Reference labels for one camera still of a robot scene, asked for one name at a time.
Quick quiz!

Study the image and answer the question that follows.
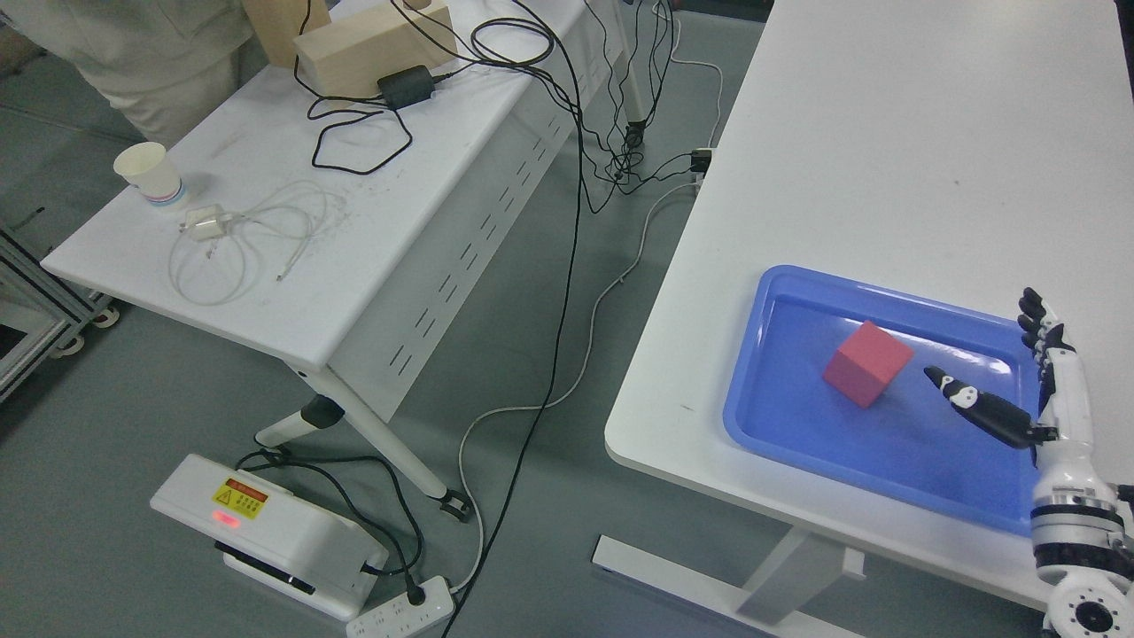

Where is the wooden box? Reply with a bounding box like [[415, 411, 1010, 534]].
[[291, 1, 458, 97]]

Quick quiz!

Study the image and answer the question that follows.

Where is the black power adapter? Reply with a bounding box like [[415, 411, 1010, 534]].
[[376, 66, 435, 110]]

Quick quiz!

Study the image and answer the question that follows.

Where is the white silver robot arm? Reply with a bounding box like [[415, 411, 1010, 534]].
[[1031, 485, 1133, 637]]

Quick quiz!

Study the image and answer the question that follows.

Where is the person in beige clothes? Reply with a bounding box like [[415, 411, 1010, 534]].
[[3, 1, 254, 148]]

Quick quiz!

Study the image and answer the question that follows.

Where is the white charger with cable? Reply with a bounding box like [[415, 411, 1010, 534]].
[[167, 180, 348, 307]]

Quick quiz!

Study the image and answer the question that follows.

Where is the white box device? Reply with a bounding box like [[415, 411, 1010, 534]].
[[150, 454, 390, 621]]

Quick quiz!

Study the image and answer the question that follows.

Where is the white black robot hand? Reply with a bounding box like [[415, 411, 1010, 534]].
[[923, 287, 1119, 518]]

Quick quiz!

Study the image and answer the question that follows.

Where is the black floor cable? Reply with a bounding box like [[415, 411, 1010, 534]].
[[439, 0, 590, 638]]

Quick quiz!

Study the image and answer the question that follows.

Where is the white folding table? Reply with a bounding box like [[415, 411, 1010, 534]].
[[42, 1, 628, 518]]

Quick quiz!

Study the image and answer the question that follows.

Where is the pink foam block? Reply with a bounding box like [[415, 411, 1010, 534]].
[[822, 322, 914, 408]]

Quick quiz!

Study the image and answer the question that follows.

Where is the white power strip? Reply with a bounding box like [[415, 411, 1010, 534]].
[[346, 576, 454, 637]]

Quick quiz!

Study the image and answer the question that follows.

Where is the blue plastic tray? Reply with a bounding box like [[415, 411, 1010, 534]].
[[722, 265, 1038, 536]]

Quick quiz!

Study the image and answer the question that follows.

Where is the paper cup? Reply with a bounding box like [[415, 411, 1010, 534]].
[[113, 141, 188, 209]]

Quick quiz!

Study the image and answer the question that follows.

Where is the white standing desk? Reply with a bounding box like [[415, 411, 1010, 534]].
[[604, 1, 1131, 637]]

